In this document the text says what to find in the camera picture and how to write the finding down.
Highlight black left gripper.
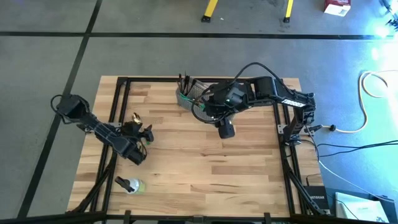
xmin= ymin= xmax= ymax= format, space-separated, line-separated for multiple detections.
xmin=121 ymin=121 xmax=155 ymax=144

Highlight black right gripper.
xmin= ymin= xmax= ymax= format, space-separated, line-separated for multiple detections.
xmin=203 ymin=93 xmax=236 ymax=140

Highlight grey plastic cutlery basket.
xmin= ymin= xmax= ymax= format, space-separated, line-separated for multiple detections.
xmin=175 ymin=77 xmax=238 ymax=124

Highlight clear bottle black sprayer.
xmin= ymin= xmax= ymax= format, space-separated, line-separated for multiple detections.
xmin=114 ymin=175 xmax=147 ymax=195

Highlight yellow step ladder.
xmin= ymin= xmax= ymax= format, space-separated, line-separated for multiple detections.
xmin=200 ymin=0 xmax=295 ymax=24

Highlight red and white carton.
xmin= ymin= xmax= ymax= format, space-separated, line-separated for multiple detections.
xmin=323 ymin=0 xmax=352 ymax=17

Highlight white paper box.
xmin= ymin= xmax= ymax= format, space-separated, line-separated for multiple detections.
xmin=334 ymin=191 xmax=390 ymax=223

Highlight black stand legs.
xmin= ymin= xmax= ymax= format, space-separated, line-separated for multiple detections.
xmin=379 ymin=0 xmax=398 ymax=32

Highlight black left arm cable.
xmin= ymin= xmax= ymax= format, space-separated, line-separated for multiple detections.
xmin=139 ymin=139 xmax=149 ymax=159

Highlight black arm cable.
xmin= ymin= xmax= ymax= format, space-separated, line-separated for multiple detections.
xmin=139 ymin=139 xmax=149 ymax=159
xmin=190 ymin=61 xmax=285 ymax=124

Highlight black metal rig frame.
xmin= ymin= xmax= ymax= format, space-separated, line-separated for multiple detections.
xmin=65 ymin=76 xmax=331 ymax=224

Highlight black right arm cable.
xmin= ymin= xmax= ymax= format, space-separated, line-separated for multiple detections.
xmin=190 ymin=61 xmax=285 ymax=124

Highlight black network switch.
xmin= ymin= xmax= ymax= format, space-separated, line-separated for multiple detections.
xmin=303 ymin=185 xmax=331 ymax=211

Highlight grey floor cable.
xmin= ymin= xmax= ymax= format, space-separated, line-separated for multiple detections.
xmin=306 ymin=118 xmax=388 ymax=202

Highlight black floor cable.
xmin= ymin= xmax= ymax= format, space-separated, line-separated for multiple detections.
xmin=316 ymin=139 xmax=398 ymax=159

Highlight white floor cable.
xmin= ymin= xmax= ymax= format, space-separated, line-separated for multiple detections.
xmin=322 ymin=69 xmax=398 ymax=134

